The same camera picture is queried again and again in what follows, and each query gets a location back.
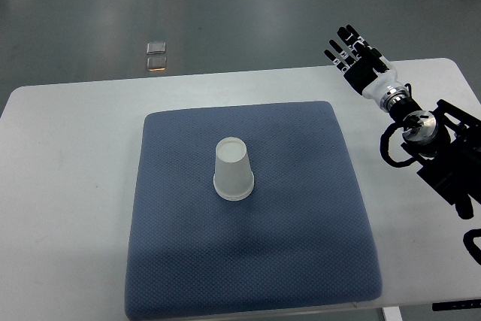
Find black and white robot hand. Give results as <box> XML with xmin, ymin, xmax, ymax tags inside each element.
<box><xmin>324</xmin><ymin>25</ymin><xmax>410</xmax><ymax>111</ymax></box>

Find black table control panel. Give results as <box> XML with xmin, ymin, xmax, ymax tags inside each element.
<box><xmin>431</xmin><ymin>298</ymin><xmax>481</xmax><ymax>312</ymax></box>

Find white paper cup on mat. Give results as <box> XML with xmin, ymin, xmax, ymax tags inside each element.
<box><xmin>213</xmin><ymin>174</ymin><xmax>255</xmax><ymax>201</ymax></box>

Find white table leg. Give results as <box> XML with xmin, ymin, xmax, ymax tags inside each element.
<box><xmin>382</xmin><ymin>307</ymin><xmax>403</xmax><ymax>321</ymax></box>

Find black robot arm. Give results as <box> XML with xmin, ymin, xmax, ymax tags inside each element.
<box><xmin>380</xmin><ymin>84</ymin><xmax>480</xmax><ymax>220</ymax></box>

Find upper metal floor plate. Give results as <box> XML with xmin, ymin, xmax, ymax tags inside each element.
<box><xmin>147</xmin><ymin>41</ymin><xmax>166</xmax><ymax>55</ymax></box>

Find blue textured cushion mat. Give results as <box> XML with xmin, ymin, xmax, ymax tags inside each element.
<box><xmin>125</xmin><ymin>101</ymin><xmax>382</xmax><ymax>320</ymax></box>

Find lower metal floor plate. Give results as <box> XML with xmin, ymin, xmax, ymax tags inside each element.
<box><xmin>147</xmin><ymin>56</ymin><xmax>167</xmax><ymax>71</ymax></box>

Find metal floor plate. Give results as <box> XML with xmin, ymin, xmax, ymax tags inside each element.
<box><xmin>147</xmin><ymin>56</ymin><xmax>167</xmax><ymax>71</ymax></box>
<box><xmin>147</xmin><ymin>41</ymin><xmax>166</xmax><ymax>55</ymax></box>

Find white paper cup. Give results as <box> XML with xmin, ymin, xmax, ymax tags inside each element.
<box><xmin>213</xmin><ymin>137</ymin><xmax>253</xmax><ymax>182</ymax></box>
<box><xmin>213</xmin><ymin>174</ymin><xmax>255</xmax><ymax>201</ymax></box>

